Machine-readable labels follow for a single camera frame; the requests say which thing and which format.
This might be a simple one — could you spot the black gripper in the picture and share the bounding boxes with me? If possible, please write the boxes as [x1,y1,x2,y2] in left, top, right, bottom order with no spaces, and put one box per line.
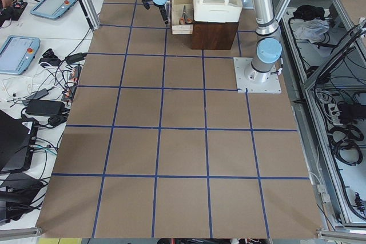
[158,5,168,24]

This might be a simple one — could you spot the wooden drawer white handle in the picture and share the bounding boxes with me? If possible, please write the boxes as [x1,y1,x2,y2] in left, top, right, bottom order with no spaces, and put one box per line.
[170,0,193,35]

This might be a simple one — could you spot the orange grey scissors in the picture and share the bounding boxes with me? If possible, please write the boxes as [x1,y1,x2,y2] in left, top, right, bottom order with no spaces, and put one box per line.
[179,6,193,25]

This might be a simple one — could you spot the dark brown drawer cabinet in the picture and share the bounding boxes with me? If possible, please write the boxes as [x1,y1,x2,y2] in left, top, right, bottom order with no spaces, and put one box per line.
[191,21,239,50]

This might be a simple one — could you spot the white plastic tray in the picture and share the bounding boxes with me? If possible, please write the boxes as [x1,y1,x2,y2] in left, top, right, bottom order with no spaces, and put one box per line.
[193,0,242,23]

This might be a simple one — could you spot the blue teach pendant upper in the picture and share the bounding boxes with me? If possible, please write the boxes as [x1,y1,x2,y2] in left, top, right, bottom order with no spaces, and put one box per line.
[30,0,77,19]

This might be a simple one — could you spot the blue teach pendant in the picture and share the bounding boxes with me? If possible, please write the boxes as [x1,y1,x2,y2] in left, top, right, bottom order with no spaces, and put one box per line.
[30,0,77,19]
[1,35,41,75]

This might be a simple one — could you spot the white crumpled cloth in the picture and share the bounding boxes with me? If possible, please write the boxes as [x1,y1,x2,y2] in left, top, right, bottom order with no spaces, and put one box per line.
[294,19,329,43]

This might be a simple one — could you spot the black power adapter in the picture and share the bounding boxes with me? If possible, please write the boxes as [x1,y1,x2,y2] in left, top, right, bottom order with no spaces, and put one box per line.
[25,99,65,117]

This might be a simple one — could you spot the blue teach pendant lower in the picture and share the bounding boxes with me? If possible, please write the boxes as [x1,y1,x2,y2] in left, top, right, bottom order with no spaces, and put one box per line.
[1,35,41,75]

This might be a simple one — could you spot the black laptop computer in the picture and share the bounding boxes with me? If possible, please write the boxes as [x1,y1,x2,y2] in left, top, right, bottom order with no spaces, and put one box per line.
[1,111,39,174]

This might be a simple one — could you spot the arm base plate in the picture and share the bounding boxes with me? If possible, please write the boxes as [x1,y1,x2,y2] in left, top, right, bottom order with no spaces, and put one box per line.
[233,57,282,94]
[242,0,254,10]

